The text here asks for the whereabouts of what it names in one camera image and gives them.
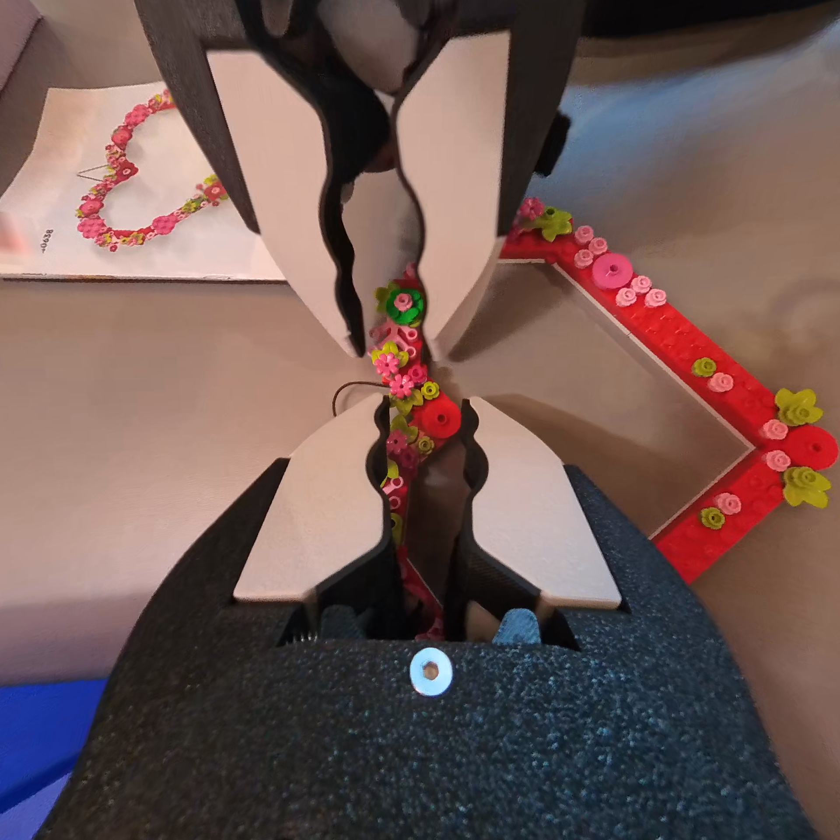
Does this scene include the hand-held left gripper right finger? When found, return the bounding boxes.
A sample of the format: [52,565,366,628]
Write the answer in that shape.
[458,394,623,613]

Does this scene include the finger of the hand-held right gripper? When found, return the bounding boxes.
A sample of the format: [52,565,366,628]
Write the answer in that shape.
[391,28,513,361]
[205,46,368,361]

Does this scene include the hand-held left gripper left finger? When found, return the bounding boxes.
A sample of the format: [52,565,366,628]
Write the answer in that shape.
[231,394,398,605]

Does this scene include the red brick heart flower wreath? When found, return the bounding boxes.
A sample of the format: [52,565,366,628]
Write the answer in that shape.
[366,196,840,643]

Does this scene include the grey desk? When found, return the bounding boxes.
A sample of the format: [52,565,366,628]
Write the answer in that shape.
[0,0,840,840]

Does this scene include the white heart instruction booklet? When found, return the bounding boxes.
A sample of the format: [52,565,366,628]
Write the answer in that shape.
[0,82,290,283]

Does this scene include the blue plastic bin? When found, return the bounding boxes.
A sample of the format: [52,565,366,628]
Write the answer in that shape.
[0,679,109,798]

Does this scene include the thin black string loop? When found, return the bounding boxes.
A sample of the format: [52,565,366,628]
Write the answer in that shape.
[331,379,389,419]

